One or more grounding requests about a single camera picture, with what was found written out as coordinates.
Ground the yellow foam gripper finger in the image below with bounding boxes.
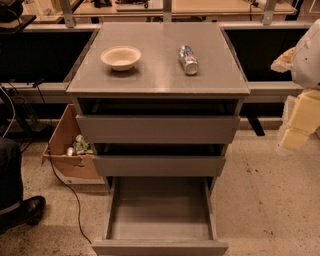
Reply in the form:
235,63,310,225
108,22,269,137
276,90,320,156

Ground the silver blue redbull can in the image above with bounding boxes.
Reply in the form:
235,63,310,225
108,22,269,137
178,45,198,76

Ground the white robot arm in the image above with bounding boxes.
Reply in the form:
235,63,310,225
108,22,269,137
271,19,320,155

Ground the grey top drawer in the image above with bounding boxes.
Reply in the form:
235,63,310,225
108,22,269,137
75,98,241,145

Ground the grey drawer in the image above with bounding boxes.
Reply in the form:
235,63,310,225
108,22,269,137
93,144,226,177
75,98,241,145
92,177,228,256

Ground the grey drawer cabinet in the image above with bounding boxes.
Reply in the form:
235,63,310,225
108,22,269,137
65,21,251,188

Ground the grey bottom drawer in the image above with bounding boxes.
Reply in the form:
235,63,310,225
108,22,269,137
92,177,228,256

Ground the grey middle drawer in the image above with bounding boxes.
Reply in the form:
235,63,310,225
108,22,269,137
93,144,226,177

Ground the white paper bowl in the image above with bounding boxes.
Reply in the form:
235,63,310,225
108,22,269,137
100,46,141,72

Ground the crumpled trash in box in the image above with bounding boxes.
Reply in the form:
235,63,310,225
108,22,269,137
66,134,93,156

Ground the cardboard box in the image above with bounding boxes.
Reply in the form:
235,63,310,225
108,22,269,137
43,104,103,184

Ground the black shoe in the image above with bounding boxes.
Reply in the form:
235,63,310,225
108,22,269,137
0,196,46,233

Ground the wooden workbench in background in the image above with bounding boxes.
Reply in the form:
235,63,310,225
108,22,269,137
23,0,296,23

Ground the dark trouser leg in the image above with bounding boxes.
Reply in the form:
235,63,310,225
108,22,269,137
0,137,23,214

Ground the black cable on floor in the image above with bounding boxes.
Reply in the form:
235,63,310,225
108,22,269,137
33,79,92,245

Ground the grey metal rail frame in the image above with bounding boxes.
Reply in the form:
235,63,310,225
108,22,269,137
0,21,320,104

